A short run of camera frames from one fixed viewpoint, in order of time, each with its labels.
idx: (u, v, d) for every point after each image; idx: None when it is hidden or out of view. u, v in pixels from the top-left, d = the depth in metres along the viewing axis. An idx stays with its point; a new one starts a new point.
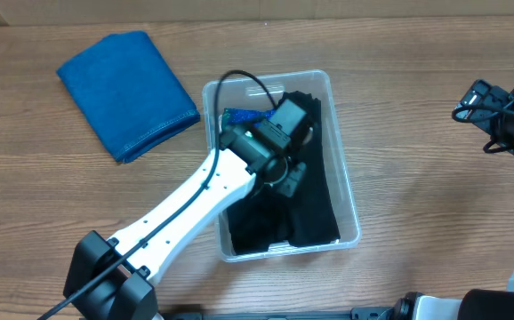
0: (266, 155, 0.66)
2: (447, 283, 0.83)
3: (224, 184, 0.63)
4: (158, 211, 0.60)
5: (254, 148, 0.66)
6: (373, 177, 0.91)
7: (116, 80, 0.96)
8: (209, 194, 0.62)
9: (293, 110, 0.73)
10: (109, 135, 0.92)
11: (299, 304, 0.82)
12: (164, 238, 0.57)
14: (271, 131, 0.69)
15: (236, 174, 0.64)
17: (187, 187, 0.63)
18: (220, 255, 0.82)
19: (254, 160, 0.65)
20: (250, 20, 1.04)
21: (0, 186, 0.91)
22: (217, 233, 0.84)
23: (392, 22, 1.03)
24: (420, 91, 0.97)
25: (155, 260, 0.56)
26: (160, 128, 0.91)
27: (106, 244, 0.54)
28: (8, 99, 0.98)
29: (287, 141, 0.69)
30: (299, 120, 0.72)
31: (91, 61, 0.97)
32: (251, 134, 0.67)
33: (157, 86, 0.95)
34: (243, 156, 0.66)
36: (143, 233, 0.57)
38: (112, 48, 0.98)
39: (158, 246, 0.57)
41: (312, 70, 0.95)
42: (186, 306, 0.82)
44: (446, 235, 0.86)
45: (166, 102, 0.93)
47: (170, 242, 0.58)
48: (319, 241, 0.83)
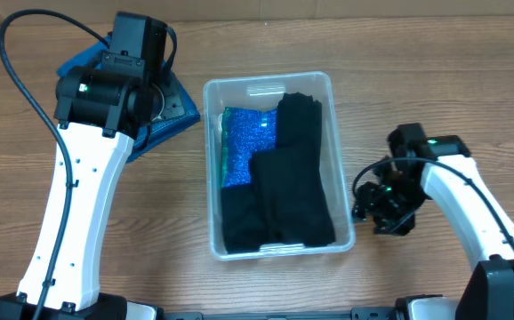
0: (119, 91, 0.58)
2: (448, 282, 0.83)
3: (93, 167, 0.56)
4: (76, 194, 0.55)
5: (97, 100, 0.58)
6: (373, 178, 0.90)
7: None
8: (81, 187, 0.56)
9: (129, 28, 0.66)
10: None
11: (299, 304, 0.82)
12: (68, 260, 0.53)
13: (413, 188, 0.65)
14: (117, 64, 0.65)
15: (101, 147, 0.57)
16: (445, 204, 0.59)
17: (55, 191, 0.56)
18: (213, 252, 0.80)
19: (108, 110, 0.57)
20: (250, 20, 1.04)
21: None
22: (211, 231, 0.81)
23: (392, 22, 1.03)
24: (419, 91, 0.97)
25: (72, 291, 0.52)
26: (160, 129, 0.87)
27: (16, 303, 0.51)
28: (9, 99, 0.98)
29: (140, 63, 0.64)
30: (142, 32, 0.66)
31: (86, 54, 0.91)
32: (89, 87, 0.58)
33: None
34: (90, 114, 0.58)
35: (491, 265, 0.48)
36: (52, 234, 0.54)
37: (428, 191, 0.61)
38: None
39: (63, 271, 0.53)
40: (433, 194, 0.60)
41: (314, 72, 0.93)
42: (185, 306, 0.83)
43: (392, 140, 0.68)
44: (446, 235, 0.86)
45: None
47: (75, 264, 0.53)
48: (314, 243, 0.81)
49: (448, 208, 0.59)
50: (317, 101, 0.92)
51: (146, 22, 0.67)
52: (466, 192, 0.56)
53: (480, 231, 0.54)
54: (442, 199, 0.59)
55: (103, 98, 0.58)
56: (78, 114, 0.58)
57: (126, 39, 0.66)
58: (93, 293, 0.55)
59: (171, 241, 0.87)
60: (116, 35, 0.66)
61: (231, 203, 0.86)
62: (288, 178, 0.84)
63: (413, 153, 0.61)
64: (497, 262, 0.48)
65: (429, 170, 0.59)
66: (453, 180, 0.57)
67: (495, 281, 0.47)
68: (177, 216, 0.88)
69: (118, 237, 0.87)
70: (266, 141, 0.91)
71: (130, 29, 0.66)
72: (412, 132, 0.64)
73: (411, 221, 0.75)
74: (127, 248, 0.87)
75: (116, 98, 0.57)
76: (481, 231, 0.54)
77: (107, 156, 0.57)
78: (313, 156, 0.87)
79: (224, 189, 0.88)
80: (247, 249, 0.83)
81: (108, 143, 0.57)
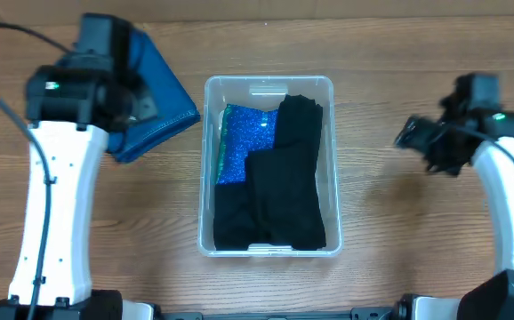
0: (89, 84, 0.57)
2: (448, 283, 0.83)
3: (69, 163, 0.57)
4: (55, 192, 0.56)
5: (65, 96, 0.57)
6: (373, 178, 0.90)
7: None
8: (60, 184, 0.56)
9: (98, 29, 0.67)
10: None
11: (299, 305, 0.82)
12: (56, 257, 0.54)
13: (456, 146, 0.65)
14: (86, 63, 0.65)
15: (76, 141, 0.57)
16: (490, 188, 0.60)
17: (31, 191, 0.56)
18: (200, 249, 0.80)
19: (80, 106, 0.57)
20: (250, 20, 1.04)
21: None
22: (200, 228, 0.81)
23: (392, 22, 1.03)
24: (419, 91, 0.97)
25: (60, 285, 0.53)
26: (159, 128, 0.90)
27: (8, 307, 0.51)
28: (9, 100, 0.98)
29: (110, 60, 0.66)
30: (108, 31, 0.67)
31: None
32: (59, 84, 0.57)
33: (158, 84, 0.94)
34: (60, 110, 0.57)
35: None
36: (36, 235, 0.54)
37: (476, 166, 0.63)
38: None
39: (52, 268, 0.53)
40: (481, 172, 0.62)
41: (317, 76, 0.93)
42: (184, 306, 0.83)
43: (460, 86, 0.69)
44: (446, 235, 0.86)
45: (166, 101, 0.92)
47: (63, 260, 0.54)
48: (302, 245, 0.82)
49: (491, 193, 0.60)
50: (318, 106, 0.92)
51: (111, 20, 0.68)
52: None
53: None
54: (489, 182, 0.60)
55: (74, 92, 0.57)
56: (50, 110, 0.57)
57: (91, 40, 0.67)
58: (84, 288, 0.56)
59: (171, 242, 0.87)
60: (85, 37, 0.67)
61: (225, 199, 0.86)
62: (282, 178, 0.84)
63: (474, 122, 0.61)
64: None
65: (485, 148, 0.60)
66: (508, 172, 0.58)
67: None
68: (177, 216, 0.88)
69: (118, 237, 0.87)
70: (264, 141, 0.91)
71: (94, 29, 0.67)
72: (484, 82, 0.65)
73: (459, 171, 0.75)
74: (127, 249, 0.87)
75: (87, 91, 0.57)
76: None
77: (81, 151, 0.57)
78: (309, 158, 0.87)
79: (219, 186, 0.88)
80: (235, 246, 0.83)
81: (82, 137, 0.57)
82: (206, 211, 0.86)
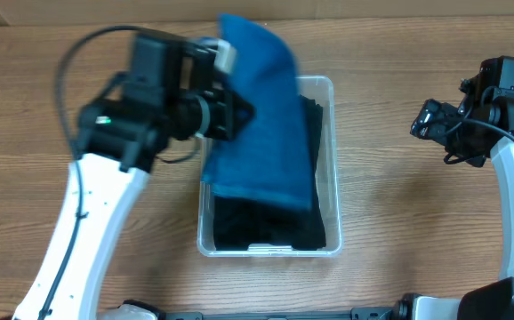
0: (140, 127, 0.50)
2: (448, 283, 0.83)
3: (104, 200, 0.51)
4: (87, 224, 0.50)
5: (121, 129, 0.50)
6: (373, 178, 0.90)
7: (269, 111, 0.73)
8: (95, 193, 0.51)
9: (149, 53, 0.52)
10: (218, 164, 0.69)
11: (299, 304, 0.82)
12: (102, 199, 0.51)
13: (476, 135, 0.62)
14: (135, 95, 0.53)
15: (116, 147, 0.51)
16: (505, 186, 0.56)
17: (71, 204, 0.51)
18: (200, 247, 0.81)
19: (132, 124, 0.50)
20: (250, 20, 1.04)
21: (0, 186, 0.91)
22: (200, 228, 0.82)
23: (392, 22, 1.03)
24: (419, 91, 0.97)
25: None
26: (282, 199, 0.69)
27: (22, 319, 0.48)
28: (8, 99, 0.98)
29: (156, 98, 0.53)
30: (159, 52, 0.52)
31: (263, 76, 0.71)
32: (109, 118, 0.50)
33: (300, 165, 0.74)
34: (110, 148, 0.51)
35: None
36: (83, 230, 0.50)
37: (493, 160, 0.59)
38: (292, 88, 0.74)
39: (63, 305, 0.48)
40: (497, 168, 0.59)
41: (317, 76, 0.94)
42: (184, 306, 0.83)
43: (485, 72, 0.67)
44: (446, 235, 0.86)
45: (287, 163, 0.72)
47: (107, 204, 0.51)
48: (301, 245, 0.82)
49: (505, 192, 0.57)
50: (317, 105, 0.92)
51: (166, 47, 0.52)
52: None
53: None
54: (505, 180, 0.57)
55: (138, 100, 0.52)
56: (98, 148, 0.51)
57: (142, 65, 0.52)
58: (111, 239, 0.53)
59: (171, 242, 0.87)
60: (148, 30, 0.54)
61: None
62: None
63: (498, 111, 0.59)
64: None
65: (506, 147, 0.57)
66: None
67: None
68: (177, 216, 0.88)
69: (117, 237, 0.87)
70: None
71: (148, 54, 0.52)
72: (511, 66, 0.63)
73: (483, 162, 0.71)
74: (127, 249, 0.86)
75: (146, 130, 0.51)
76: None
77: (120, 189, 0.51)
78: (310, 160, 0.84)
79: None
80: (235, 245, 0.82)
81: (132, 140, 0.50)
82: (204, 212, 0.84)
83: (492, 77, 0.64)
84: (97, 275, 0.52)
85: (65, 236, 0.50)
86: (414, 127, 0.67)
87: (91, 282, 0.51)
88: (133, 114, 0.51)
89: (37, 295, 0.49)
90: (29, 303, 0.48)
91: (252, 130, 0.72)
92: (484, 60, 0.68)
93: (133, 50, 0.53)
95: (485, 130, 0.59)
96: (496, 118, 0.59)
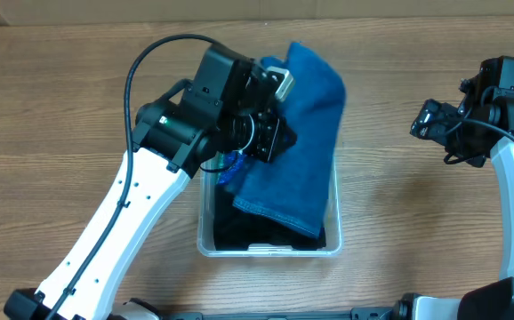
0: (193, 132, 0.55)
2: (448, 283, 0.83)
3: (147, 194, 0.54)
4: (126, 214, 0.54)
5: (176, 131, 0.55)
6: (373, 178, 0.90)
7: (304, 139, 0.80)
8: (140, 186, 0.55)
9: (214, 66, 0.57)
10: (247, 179, 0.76)
11: (299, 304, 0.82)
12: (145, 194, 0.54)
13: (476, 135, 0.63)
14: (196, 100, 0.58)
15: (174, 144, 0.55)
16: (506, 186, 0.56)
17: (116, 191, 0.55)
18: (200, 248, 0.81)
19: (185, 128, 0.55)
20: (250, 20, 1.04)
21: (0, 186, 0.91)
22: (200, 228, 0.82)
23: (392, 22, 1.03)
24: (420, 91, 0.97)
25: (87, 306, 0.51)
26: (296, 225, 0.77)
27: (33, 301, 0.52)
28: (9, 99, 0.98)
29: (216, 108, 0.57)
30: (225, 69, 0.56)
31: (316, 108, 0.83)
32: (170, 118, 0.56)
33: (319, 195, 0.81)
34: (163, 145, 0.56)
35: None
36: (122, 220, 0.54)
37: (493, 160, 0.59)
38: (334, 123, 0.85)
39: (86, 288, 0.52)
40: (497, 168, 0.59)
41: None
42: (185, 307, 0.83)
43: (485, 72, 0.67)
44: (445, 235, 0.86)
45: (311, 196, 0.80)
47: (148, 198, 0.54)
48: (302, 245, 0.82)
49: (505, 192, 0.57)
50: None
51: (233, 66, 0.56)
52: None
53: None
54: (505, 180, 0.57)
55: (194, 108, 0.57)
56: (153, 140, 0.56)
57: (208, 76, 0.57)
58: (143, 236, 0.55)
59: (171, 242, 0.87)
60: (225, 46, 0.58)
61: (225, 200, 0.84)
62: None
63: (498, 111, 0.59)
64: None
65: (505, 147, 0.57)
66: None
67: None
68: (177, 216, 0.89)
69: None
70: None
71: (215, 70, 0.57)
72: (511, 66, 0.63)
73: (483, 163, 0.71)
74: None
75: (198, 135, 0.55)
76: None
77: (163, 187, 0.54)
78: None
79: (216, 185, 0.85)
80: (235, 246, 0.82)
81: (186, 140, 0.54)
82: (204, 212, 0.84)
83: (492, 77, 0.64)
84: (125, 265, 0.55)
85: (106, 220, 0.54)
86: (414, 127, 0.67)
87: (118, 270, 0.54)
88: (192, 118, 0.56)
89: (68, 271, 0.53)
90: (59, 279, 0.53)
91: (291, 156, 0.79)
92: (485, 60, 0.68)
93: (204, 61, 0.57)
95: (485, 130, 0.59)
96: (496, 118, 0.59)
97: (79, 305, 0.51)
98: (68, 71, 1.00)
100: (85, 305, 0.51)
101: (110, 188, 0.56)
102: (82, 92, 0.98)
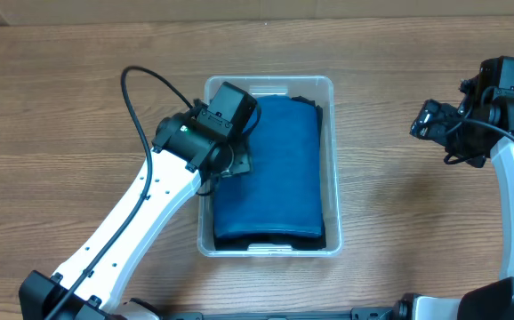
0: (208, 145, 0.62)
2: (448, 283, 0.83)
3: (166, 189, 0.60)
4: (147, 206, 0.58)
5: (195, 140, 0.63)
6: (373, 178, 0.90)
7: (267, 149, 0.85)
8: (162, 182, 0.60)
9: (229, 95, 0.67)
10: (225, 209, 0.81)
11: (299, 304, 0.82)
12: (165, 188, 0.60)
13: (477, 135, 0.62)
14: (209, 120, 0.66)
15: (192, 152, 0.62)
16: (506, 186, 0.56)
17: (138, 185, 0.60)
18: (200, 248, 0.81)
19: (202, 140, 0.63)
20: (250, 20, 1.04)
21: (0, 186, 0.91)
22: (201, 228, 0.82)
23: (392, 22, 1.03)
24: (420, 91, 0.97)
25: (104, 288, 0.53)
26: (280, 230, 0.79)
27: (50, 282, 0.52)
28: (9, 99, 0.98)
29: (228, 129, 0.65)
30: (239, 100, 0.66)
31: (269, 122, 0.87)
32: (188, 130, 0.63)
33: (300, 195, 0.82)
34: (180, 152, 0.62)
35: None
36: (143, 211, 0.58)
37: (494, 159, 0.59)
38: (293, 125, 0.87)
39: (104, 271, 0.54)
40: (498, 167, 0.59)
41: (317, 76, 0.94)
42: (185, 307, 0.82)
43: (485, 72, 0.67)
44: (445, 235, 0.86)
45: (291, 196, 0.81)
47: (169, 192, 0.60)
48: (301, 245, 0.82)
49: (505, 191, 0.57)
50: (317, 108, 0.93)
51: (244, 96, 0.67)
52: None
53: None
54: (506, 181, 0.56)
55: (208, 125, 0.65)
56: (171, 147, 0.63)
57: (222, 103, 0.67)
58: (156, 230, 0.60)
59: (171, 242, 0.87)
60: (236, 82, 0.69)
61: None
62: None
63: (498, 112, 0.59)
64: None
65: (506, 146, 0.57)
66: None
67: None
68: (177, 216, 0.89)
69: None
70: None
71: (228, 96, 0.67)
72: (511, 66, 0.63)
73: (483, 163, 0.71)
74: None
75: (212, 147, 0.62)
76: None
77: (183, 182, 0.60)
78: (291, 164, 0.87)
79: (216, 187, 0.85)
80: (236, 247, 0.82)
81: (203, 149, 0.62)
82: (204, 212, 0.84)
83: (492, 78, 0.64)
84: (139, 255, 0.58)
85: (125, 211, 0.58)
86: (413, 128, 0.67)
87: (133, 259, 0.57)
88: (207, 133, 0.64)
89: (86, 256, 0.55)
90: (76, 263, 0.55)
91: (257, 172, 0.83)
92: (485, 60, 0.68)
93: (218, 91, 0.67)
95: (485, 130, 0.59)
96: (496, 118, 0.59)
97: (97, 287, 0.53)
98: (68, 71, 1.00)
100: (101, 291, 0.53)
101: (132, 184, 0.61)
102: (82, 92, 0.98)
